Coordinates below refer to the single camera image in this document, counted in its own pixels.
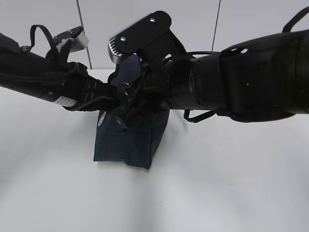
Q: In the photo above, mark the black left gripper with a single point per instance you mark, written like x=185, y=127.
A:
x=93, y=94

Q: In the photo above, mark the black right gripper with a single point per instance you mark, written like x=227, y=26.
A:
x=143, y=97

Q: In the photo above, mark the dark blue lunch bag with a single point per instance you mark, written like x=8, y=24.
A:
x=136, y=146

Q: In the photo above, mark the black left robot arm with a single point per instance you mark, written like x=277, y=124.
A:
x=33, y=75

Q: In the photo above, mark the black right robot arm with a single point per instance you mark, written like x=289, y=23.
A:
x=260, y=80

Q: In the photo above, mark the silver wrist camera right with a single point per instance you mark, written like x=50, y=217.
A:
x=150, y=38

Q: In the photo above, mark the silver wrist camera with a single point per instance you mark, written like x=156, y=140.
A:
x=150, y=38
x=70, y=41

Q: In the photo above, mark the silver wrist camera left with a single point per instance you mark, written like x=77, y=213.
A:
x=70, y=41

